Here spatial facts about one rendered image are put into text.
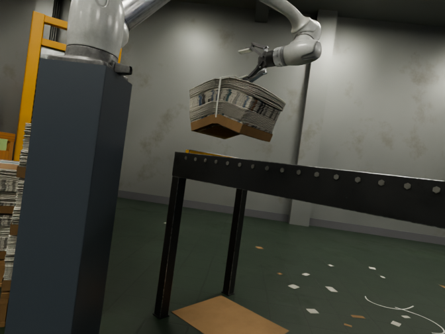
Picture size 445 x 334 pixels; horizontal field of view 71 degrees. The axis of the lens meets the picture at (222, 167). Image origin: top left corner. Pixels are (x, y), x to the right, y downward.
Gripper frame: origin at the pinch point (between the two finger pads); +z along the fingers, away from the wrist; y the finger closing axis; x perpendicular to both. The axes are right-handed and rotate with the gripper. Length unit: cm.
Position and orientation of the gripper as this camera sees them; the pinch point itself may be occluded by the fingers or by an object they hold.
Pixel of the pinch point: (240, 64)
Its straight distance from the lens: 169.2
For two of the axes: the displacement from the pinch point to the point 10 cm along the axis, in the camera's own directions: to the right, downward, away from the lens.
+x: 5.8, 1.1, 8.1
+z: -8.1, -0.3, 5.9
